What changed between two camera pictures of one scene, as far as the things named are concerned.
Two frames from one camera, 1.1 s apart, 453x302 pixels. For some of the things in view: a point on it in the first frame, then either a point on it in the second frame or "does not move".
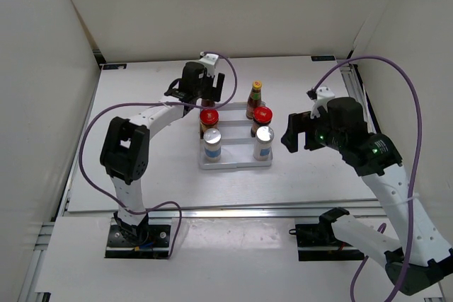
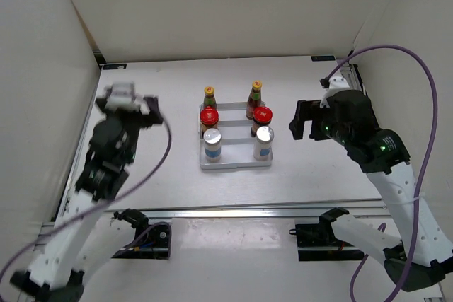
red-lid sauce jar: (262, 117) does not move
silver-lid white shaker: (212, 138) does not move
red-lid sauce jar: (209, 118) does not move
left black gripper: (213, 93) -> (148, 118)
